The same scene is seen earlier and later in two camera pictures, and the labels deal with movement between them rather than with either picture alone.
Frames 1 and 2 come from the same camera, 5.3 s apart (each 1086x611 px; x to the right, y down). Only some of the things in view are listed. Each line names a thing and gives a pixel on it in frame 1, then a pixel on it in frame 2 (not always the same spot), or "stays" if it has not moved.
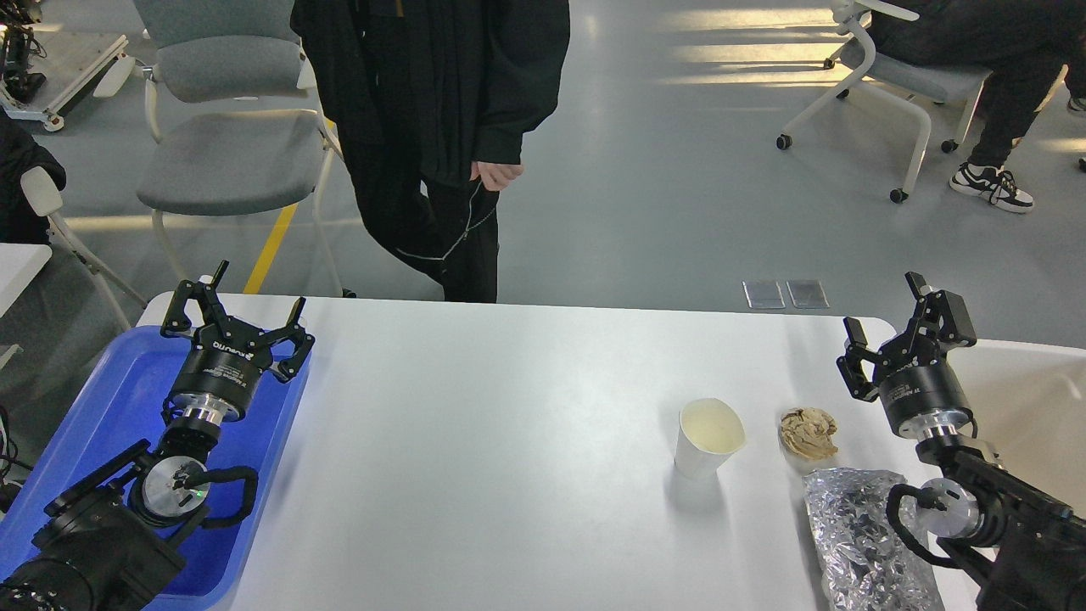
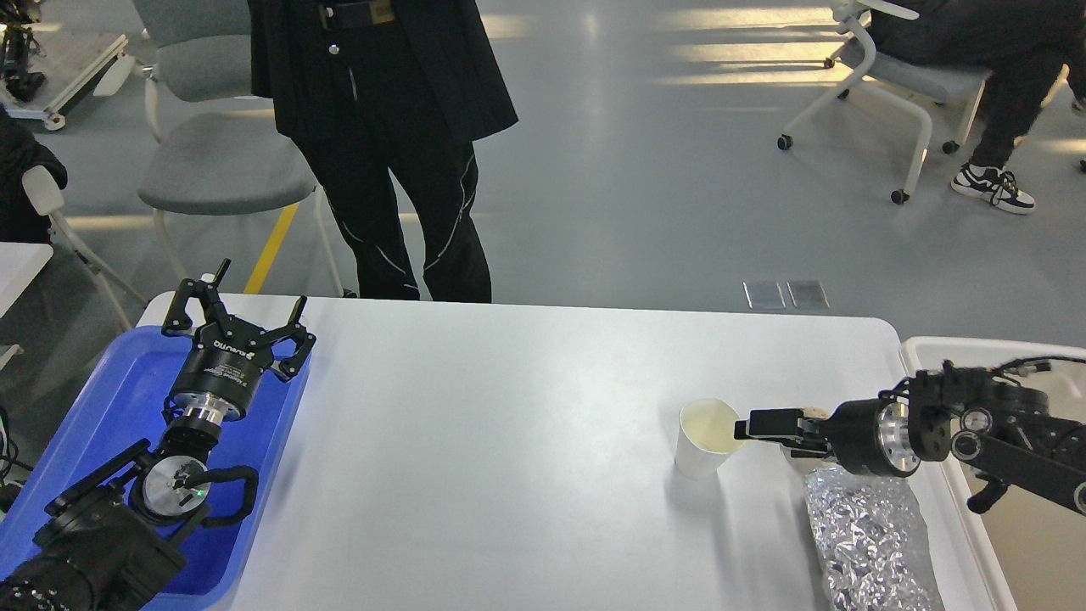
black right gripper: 921,395 to 874,435
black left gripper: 226,361 stays
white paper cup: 711,431 stays
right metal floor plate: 807,294 stays
